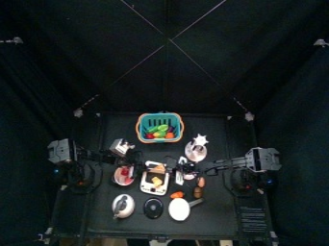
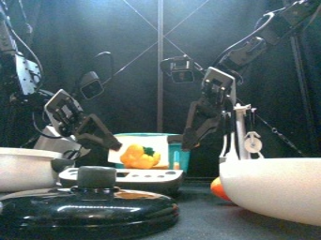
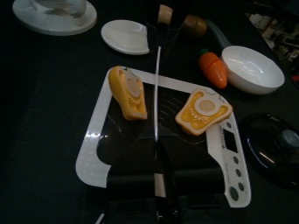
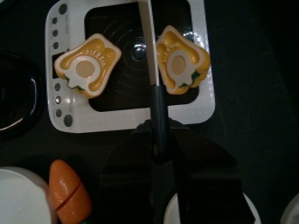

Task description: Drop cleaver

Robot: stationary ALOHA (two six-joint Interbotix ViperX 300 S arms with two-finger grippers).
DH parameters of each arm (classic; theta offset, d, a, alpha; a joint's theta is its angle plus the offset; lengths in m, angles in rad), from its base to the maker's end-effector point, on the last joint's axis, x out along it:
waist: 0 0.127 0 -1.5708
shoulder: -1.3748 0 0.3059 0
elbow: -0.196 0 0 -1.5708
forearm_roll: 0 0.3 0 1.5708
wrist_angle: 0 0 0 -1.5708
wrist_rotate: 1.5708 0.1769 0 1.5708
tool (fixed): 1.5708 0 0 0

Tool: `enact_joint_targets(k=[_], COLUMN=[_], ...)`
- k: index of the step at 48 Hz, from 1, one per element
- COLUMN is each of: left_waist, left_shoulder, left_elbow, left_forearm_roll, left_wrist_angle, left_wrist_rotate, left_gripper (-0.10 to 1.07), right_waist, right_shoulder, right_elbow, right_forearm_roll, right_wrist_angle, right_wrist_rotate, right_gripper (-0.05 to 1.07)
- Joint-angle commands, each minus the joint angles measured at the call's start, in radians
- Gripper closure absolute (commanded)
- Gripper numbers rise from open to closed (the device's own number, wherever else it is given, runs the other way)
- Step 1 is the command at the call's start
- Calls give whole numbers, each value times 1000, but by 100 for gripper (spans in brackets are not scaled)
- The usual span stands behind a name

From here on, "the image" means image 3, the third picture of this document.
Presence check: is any orange yellow toy block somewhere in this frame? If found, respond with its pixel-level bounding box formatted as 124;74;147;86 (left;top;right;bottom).
174;88;234;137

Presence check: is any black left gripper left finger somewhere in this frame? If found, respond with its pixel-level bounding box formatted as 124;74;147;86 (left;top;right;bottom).
104;166;158;224

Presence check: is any orange toy carrot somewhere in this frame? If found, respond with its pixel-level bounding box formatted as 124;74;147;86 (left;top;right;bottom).
198;48;230;90

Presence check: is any brown wooden toy piece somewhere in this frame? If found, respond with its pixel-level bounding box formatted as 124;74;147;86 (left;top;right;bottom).
182;14;210;39

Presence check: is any white toy induction cooktop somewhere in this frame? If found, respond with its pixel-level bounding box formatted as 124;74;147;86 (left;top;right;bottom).
75;66;252;209

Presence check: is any black lid with grey knob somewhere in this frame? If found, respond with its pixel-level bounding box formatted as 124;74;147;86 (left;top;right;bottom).
238;112;299;190

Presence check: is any white pan with grey handle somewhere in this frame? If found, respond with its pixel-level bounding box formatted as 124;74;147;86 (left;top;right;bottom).
204;18;286;95

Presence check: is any beige wooden toy piece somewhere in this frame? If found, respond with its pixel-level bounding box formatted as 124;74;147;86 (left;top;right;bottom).
156;3;175;26

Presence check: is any small white plate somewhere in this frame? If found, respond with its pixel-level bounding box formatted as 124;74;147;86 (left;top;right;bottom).
100;19;152;56

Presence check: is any toy cleaver with black handle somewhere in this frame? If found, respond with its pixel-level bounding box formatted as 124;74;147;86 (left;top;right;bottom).
146;22;182;224

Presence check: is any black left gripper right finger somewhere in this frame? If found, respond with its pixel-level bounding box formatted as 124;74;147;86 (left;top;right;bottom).
172;165;231;208

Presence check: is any large white round plate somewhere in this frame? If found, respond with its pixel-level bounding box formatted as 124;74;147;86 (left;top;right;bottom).
12;0;99;37

